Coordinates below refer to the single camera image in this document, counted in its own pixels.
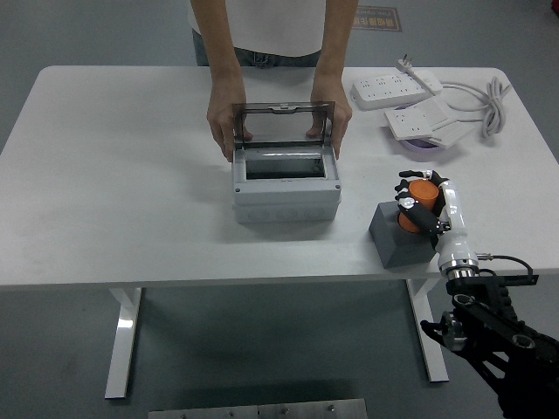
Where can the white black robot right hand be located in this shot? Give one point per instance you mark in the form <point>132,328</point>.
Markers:
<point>454,235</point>

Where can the person's right hand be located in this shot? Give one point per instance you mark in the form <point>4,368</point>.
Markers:
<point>222,118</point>

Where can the person's left hand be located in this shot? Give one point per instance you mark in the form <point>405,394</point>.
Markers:
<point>342,118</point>

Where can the orange cylindrical battery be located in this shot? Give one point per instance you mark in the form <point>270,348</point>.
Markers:
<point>421,194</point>

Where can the transparent hinged box lid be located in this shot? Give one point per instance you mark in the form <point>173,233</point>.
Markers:
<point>284,124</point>

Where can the grey plastic junction box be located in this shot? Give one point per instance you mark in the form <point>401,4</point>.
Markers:
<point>284,192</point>

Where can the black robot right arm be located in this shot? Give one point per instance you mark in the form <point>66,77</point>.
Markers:
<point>480,297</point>

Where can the person's left forearm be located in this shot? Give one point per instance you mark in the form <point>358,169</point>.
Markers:
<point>334,43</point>

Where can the person's right forearm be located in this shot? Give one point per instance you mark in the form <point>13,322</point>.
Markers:
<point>218,43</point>

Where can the grey block battery holder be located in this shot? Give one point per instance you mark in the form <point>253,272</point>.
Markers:
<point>393,244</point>

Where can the long white power strip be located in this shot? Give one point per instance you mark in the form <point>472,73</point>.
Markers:
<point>384,89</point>

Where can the flat white socket panel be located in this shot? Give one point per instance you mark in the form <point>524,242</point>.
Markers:
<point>410,120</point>

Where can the purple round disc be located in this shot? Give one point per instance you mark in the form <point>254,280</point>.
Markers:
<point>419,146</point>

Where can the white table leg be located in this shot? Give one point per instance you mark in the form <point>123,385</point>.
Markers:
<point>430,331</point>
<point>120,340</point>

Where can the brown floor sign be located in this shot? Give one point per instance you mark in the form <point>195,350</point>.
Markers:
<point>380,19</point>

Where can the person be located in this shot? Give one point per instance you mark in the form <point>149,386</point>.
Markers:
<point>279,26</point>

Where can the grey metal plate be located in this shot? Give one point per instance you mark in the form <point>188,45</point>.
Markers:
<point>257,410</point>

